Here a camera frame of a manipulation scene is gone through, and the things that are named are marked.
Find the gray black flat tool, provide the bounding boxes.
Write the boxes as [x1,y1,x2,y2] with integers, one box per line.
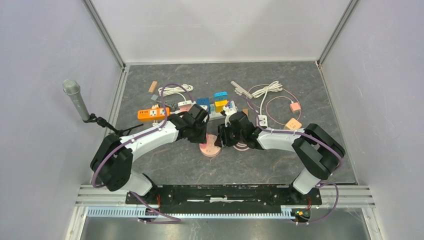
[150,94,176,108]

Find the small brown wooden block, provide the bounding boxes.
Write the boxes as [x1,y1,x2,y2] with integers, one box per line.
[148,81,158,94]

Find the white bundled power cord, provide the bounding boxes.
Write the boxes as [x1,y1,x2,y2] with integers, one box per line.
[251,80,284,117]

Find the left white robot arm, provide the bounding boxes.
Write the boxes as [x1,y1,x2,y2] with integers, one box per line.
[90,104,209,204]

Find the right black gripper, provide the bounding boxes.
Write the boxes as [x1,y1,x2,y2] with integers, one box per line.
[215,123,245,149]

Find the long white power strip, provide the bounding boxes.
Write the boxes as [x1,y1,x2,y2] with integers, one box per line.
[170,101,238,121]

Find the yellow cube adapter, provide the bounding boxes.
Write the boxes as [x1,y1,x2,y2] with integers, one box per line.
[214,99,228,113]

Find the pink square charger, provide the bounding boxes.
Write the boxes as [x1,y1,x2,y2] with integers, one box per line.
[289,102,302,113]

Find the silver microphone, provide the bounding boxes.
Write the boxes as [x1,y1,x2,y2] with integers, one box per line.
[62,79,90,122]

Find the orange power strip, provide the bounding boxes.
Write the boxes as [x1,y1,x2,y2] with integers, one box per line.
[137,107,170,122]

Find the pink white plug adapter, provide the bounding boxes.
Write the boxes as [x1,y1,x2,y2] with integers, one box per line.
[177,100,195,112]

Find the small white power strip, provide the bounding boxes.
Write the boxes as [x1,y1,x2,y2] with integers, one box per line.
[256,114,268,128]

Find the light blue adapter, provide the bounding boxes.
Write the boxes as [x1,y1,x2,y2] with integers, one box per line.
[213,91,228,102]

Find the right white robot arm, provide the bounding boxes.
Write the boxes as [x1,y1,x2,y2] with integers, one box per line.
[218,111,346,204]

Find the pink folding extension socket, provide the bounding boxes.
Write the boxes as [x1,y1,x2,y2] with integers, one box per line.
[205,134,217,149]

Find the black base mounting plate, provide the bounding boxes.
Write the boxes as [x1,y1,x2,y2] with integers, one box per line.
[142,184,323,214]

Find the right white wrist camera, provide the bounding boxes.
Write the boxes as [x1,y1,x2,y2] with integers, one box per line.
[223,105,238,127]

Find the white coiled cord with plug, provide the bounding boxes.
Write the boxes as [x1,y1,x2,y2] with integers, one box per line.
[157,83,194,102]

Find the round pink socket base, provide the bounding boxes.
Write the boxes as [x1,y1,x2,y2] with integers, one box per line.
[199,143,222,158]

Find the blue cube adapter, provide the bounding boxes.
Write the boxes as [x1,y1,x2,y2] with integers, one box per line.
[196,97,211,112]

